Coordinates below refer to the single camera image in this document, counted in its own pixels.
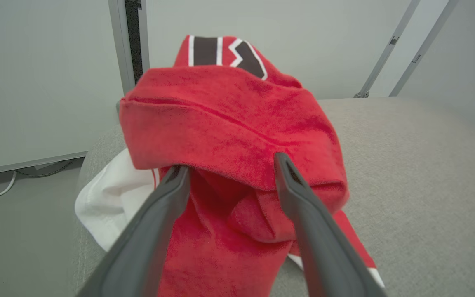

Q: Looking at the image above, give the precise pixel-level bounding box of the grey metal frame bar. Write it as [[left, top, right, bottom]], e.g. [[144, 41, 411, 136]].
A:
[[389, 0, 461, 97], [354, 0, 422, 98]]

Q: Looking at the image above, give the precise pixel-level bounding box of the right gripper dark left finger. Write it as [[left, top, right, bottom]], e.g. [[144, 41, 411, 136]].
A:
[[76, 164, 191, 297]]

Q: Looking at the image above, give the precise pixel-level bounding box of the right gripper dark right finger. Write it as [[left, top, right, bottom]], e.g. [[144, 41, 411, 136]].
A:
[[274, 151, 388, 297]]

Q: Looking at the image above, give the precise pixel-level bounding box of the black cable under partition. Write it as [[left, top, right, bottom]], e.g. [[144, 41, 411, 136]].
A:
[[15, 161, 74, 178]]

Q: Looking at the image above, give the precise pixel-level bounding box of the wide white partition panel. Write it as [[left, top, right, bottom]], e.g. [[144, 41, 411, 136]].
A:
[[0, 0, 136, 178]]

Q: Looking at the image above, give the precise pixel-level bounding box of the grey fabric sofa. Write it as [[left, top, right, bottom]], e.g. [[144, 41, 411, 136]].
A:
[[71, 96, 475, 297]]

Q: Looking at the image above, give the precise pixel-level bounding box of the red garment with dark stripes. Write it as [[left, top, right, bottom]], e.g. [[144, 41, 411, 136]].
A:
[[118, 35, 386, 297]]

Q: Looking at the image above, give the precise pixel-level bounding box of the red garment with white cuff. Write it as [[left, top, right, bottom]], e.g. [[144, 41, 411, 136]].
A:
[[75, 148, 160, 252]]

